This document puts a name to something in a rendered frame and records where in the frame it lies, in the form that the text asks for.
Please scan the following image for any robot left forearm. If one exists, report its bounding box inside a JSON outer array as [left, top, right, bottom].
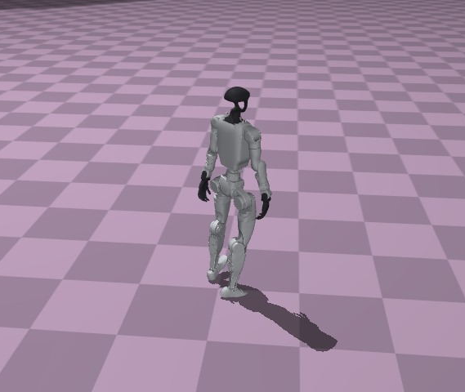
[[201, 147, 217, 178]]

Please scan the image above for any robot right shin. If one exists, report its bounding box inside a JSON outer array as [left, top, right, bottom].
[[228, 242, 247, 291]]

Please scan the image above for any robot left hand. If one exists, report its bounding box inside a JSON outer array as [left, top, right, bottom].
[[198, 171, 211, 202]]

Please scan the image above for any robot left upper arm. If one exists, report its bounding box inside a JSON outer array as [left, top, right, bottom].
[[209, 114, 223, 154]]

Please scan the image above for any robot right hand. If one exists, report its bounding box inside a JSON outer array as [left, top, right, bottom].
[[256, 193, 271, 220]]

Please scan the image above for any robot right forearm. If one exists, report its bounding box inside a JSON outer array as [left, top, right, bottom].
[[255, 161, 271, 199]]

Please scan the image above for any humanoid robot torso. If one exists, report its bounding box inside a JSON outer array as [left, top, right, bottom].
[[217, 112, 252, 199]]

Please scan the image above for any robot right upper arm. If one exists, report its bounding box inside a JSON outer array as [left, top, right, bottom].
[[244, 126, 262, 172]]

